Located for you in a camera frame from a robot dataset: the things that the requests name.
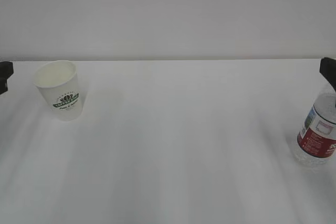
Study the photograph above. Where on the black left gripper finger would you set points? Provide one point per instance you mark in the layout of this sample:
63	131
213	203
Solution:
6	71

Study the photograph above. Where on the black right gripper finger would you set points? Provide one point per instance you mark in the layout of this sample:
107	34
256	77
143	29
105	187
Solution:
327	70

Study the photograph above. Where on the white paper cup green logo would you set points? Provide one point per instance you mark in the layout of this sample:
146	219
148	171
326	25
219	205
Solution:
58	84

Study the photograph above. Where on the clear water bottle red label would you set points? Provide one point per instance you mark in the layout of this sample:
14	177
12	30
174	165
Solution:
315	143

